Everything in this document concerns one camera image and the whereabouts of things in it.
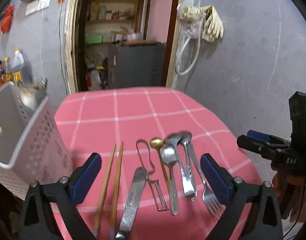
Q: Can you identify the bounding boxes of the wooden chopstick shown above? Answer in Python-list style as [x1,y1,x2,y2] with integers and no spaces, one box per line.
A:
[93,144,116,239]
[109,141,124,239]

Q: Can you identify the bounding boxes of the steel fork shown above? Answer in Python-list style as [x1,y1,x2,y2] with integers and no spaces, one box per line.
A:
[188,142,223,220]

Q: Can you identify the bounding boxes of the steel knife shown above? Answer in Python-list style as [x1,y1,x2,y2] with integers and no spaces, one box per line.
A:
[115,167,146,239]

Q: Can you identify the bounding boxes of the large steel spoon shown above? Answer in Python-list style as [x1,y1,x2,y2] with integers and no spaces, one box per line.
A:
[164,133,197,201]

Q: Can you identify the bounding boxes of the wire vegetable peeler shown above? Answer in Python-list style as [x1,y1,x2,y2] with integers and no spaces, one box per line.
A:
[136,139,169,212]

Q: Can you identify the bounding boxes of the gold small spoon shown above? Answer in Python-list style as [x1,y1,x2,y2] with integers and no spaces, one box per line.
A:
[150,137,169,190]

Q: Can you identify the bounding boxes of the ornate handle steel spoon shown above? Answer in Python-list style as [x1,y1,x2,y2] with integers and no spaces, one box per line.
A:
[179,131,197,201]

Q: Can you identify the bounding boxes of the steel teaspoon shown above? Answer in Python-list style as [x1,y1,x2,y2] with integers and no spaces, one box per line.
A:
[161,144,178,216]

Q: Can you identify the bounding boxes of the person left hand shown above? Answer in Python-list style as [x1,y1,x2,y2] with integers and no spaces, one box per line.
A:
[272,170,306,223]

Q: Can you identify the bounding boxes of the white perforated utensil holder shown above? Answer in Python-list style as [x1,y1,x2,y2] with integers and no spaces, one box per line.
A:
[0,82,73,199]

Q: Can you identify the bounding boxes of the pink checkered tablecloth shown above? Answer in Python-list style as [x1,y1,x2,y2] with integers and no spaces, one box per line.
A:
[53,87,264,240]

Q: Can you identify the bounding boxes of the large soy sauce jug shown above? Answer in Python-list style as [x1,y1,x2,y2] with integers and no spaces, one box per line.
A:
[12,49,32,83]

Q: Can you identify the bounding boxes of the dark grey cabinet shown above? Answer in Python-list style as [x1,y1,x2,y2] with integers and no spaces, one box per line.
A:
[107,43,165,89]

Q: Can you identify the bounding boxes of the cream rubber gloves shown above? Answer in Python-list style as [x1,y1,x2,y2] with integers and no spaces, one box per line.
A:
[177,4,224,43]

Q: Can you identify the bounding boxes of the green box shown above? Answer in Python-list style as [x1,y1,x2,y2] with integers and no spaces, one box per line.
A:
[85,34,102,44]

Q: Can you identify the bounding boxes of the pink pot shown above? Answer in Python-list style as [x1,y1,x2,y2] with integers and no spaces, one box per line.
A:
[126,33,142,42]

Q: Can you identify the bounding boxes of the red plastic bag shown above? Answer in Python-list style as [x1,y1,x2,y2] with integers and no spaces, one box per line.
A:
[1,5,15,34]

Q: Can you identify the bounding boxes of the white hose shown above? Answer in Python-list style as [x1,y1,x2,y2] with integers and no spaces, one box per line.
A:
[173,21,203,76]

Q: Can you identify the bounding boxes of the white wall socket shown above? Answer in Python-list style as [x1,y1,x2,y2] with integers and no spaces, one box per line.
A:
[25,0,51,16]

